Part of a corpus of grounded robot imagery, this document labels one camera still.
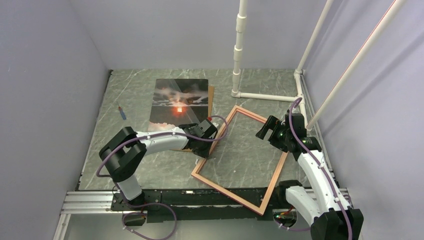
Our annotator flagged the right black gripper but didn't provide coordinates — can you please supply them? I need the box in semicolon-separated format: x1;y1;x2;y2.
256;115;292;153

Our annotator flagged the wooden picture frame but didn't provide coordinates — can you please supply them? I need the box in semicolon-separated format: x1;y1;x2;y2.
191;105;288;216

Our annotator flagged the clear acrylic sheet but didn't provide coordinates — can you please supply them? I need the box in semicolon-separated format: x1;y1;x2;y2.
166;78;209;123

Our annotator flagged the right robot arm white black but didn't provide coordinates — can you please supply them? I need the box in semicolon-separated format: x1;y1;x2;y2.
256;113;364;240

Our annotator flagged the sunset landscape photo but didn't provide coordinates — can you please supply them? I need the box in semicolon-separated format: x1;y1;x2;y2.
147;78;210;132

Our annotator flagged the brown backing board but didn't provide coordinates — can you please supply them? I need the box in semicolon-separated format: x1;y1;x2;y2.
172;85;216;153

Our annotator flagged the small blue red screwdriver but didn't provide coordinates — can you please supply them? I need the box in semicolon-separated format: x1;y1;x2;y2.
118;106;127;120

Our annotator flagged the white pvc pipe stand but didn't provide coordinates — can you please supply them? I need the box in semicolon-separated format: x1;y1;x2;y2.
230;0;405;131

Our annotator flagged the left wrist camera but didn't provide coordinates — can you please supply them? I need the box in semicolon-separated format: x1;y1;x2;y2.
207;116;220;129

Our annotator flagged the aluminium extrusion rail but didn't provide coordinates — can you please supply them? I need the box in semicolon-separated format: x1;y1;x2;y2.
52;188;352;240

